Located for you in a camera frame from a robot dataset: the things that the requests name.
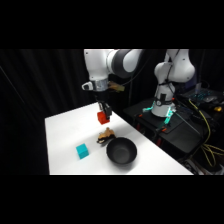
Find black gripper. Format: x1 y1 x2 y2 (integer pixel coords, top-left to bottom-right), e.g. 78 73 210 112
93 89 113 122

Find red cube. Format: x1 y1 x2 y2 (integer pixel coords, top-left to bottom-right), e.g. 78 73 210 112
96 111 111 126

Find black bowl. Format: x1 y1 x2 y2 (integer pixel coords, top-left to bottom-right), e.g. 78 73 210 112
105 136 138 166

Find teal cube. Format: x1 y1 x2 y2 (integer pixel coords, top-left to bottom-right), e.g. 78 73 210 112
75 143 90 160

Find brown toy animal figure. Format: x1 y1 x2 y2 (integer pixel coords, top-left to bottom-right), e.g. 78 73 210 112
96 126 117 145

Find black curtain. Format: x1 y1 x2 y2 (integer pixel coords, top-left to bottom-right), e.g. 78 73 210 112
0 49 224 176

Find black robot stand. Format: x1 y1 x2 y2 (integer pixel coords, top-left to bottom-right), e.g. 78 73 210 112
123 97 224 176

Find electronics box with lights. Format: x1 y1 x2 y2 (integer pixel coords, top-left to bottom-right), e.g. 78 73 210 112
181 82 224 113

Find yellow cable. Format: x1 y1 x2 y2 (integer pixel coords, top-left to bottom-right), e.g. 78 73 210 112
188 98 224 168

